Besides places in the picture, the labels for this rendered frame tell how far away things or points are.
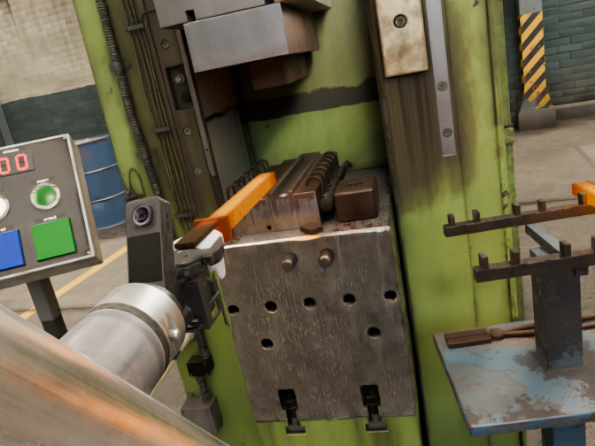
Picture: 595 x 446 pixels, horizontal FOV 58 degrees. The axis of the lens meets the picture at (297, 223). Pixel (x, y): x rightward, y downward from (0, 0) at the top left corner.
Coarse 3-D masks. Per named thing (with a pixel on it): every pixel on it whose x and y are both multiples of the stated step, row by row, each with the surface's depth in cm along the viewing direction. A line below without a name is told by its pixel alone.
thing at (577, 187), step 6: (576, 186) 102; (582, 186) 101; (588, 186) 100; (594, 186) 100; (576, 192) 102; (588, 192) 97; (594, 192) 96; (588, 198) 98; (594, 198) 95; (594, 204) 95
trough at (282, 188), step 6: (306, 156) 150; (312, 156) 150; (300, 162) 145; (306, 162) 146; (294, 168) 136; (300, 168) 139; (288, 174) 129; (294, 174) 133; (288, 180) 128; (294, 180) 128; (282, 186) 122; (288, 186) 123; (276, 192) 116; (282, 192) 118; (276, 198) 113
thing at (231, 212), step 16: (256, 176) 103; (272, 176) 102; (240, 192) 90; (256, 192) 91; (224, 208) 81; (240, 208) 82; (208, 224) 71; (224, 224) 73; (192, 240) 65; (224, 240) 73
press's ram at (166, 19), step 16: (160, 0) 104; (176, 0) 103; (192, 0) 103; (208, 0) 102; (224, 0) 102; (240, 0) 101; (256, 0) 101; (272, 0) 107; (288, 0) 100; (304, 0) 106; (320, 0) 118; (160, 16) 105; (176, 16) 104; (192, 16) 107; (208, 16) 103
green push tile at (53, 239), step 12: (36, 228) 107; (48, 228) 107; (60, 228) 108; (72, 228) 109; (36, 240) 106; (48, 240) 107; (60, 240) 107; (72, 240) 107; (36, 252) 106; (48, 252) 106; (60, 252) 106; (72, 252) 107
